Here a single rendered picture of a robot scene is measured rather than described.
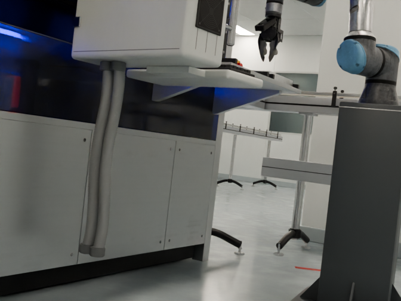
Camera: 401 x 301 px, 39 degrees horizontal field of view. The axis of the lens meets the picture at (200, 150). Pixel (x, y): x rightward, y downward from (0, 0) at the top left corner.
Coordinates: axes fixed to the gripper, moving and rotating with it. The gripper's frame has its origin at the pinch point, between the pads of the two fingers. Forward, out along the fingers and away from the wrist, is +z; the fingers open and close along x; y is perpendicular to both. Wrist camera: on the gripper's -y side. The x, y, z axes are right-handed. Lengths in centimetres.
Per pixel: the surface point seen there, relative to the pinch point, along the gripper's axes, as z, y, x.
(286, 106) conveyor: 12, 94, 29
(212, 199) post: 67, 21, 31
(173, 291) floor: 98, -43, 6
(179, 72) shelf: 21, -84, -12
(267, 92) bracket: 13.9, 11.1, 2.9
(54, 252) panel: 84, -85, 30
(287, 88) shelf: 11.9, 5.8, -9.1
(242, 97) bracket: 16.7, 11.1, 15.2
